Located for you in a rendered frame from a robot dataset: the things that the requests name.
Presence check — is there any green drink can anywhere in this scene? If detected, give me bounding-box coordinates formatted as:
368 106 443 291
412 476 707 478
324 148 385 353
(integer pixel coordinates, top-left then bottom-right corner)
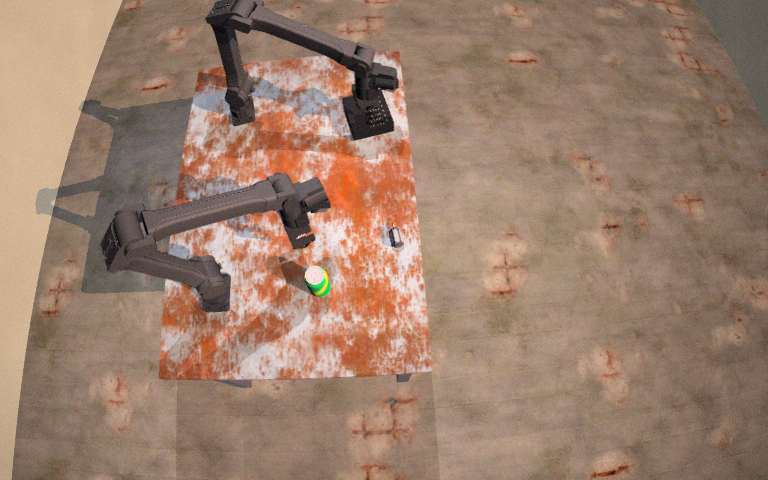
304 266 331 297

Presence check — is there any black lighting desk fader panel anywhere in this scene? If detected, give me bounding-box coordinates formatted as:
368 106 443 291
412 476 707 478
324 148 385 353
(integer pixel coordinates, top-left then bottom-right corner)
342 89 394 141

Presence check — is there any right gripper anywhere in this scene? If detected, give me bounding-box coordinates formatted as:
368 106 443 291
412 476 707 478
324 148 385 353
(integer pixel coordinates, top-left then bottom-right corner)
277 211 316 249

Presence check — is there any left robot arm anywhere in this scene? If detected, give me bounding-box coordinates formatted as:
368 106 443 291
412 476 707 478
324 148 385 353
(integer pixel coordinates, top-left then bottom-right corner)
206 0 399 126

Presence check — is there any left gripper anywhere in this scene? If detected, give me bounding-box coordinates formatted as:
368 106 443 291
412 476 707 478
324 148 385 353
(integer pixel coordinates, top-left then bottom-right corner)
352 84 379 113

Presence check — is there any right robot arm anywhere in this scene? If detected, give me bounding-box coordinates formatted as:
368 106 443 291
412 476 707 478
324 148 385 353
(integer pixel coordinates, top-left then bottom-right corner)
100 173 331 312

